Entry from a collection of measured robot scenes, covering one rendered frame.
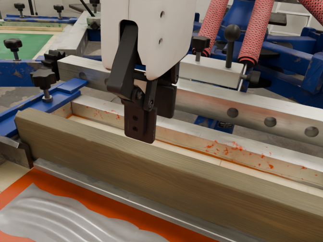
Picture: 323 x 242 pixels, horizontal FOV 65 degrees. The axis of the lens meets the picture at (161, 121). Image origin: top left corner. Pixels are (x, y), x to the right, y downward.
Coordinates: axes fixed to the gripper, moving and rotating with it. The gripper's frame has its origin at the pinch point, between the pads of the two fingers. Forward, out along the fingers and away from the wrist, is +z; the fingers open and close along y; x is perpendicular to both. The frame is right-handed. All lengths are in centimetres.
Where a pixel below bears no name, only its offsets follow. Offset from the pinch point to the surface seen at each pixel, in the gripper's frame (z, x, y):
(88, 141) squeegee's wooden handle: 6.1, -7.7, 1.0
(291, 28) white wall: 56, 43, -414
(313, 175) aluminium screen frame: 13.6, 21.8, -15.8
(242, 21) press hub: 3, 0, -78
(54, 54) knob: 7.2, -36.2, -24.5
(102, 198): 16.2, -6.7, 0.6
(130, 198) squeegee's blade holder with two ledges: 12.2, -1.3, 1.9
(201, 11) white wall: 50, -97, -414
